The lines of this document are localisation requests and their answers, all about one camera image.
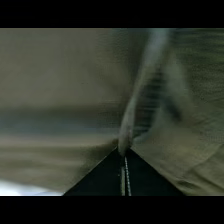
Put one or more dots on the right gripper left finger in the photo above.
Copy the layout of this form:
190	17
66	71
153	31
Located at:
103	180

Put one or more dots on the olive green garment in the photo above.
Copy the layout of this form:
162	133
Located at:
66	83

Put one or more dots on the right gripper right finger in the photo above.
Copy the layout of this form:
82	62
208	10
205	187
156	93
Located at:
146	180

